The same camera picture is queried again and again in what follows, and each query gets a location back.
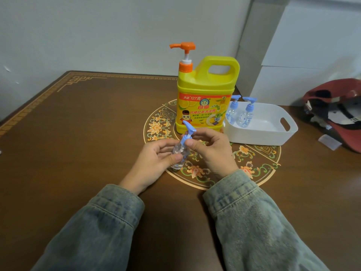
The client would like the large yellow detergent pump jug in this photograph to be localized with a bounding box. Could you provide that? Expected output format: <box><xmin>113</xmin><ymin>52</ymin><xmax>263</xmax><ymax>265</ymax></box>
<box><xmin>169</xmin><ymin>42</ymin><xmax>240</xmax><ymax>135</ymax></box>

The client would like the person's right hand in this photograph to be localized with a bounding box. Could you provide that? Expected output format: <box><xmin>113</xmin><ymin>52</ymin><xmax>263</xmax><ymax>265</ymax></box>
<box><xmin>185</xmin><ymin>127</ymin><xmax>240</xmax><ymax>179</ymax></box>

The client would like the small white paper slip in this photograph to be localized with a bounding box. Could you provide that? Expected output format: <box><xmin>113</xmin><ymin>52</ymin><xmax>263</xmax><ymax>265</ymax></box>
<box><xmin>318</xmin><ymin>134</ymin><xmax>343</xmax><ymax>151</ymax></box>

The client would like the person's right forearm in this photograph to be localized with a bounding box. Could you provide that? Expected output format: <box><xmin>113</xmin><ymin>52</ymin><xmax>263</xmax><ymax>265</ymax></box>
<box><xmin>202</xmin><ymin>169</ymin><xmax>330</xmax><ymax>271</ymax></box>

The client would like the white plastic basket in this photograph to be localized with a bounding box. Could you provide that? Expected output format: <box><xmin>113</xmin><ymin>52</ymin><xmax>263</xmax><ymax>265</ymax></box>
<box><xmin>222</xmin><ymin>101</ymin><xmax>299</xmax><ymax>146</ymax></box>

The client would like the person's left hand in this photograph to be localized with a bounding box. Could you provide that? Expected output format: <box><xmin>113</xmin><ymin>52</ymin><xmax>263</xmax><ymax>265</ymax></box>
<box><xmin>119</xmin><ymin>138</ymin><xmax>183</xmax><ymax>196</ymax></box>

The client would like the small clear blue-pump bottle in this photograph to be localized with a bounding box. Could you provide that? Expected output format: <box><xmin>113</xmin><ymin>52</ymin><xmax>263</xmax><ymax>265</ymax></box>
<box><xmin>171</xmin><ymin>120</ymin><xmax>197</xmax><ymax>170</ymax></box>
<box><xmin>226</xmin><ymin>95</ymin><xmax>242</xmax><ymax>125</ymax></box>
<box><xmin>236</xmin><ymin>97</ymin><xmax>258</xmax><ymax>128</ymax></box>

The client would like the person's left forearm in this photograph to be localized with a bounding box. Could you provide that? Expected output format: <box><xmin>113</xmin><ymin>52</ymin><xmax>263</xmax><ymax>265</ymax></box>
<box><xmin>30</xmin><ymin>184</ymin><xmax>145</xmax><ymax>271</ymax></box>

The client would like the dark red cap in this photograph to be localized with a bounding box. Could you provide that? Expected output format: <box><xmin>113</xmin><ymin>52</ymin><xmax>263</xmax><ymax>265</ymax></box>
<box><xmin>302</xmin><ymin>78</ymin><xmax>361</xmax><ymax>154</ymax></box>

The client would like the white cardboard box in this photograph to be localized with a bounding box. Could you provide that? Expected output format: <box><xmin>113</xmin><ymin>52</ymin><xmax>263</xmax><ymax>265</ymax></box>
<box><xmin>235</xmin><ymin>0</ymin><xmax>361</xmax><ymax>106</ymax></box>

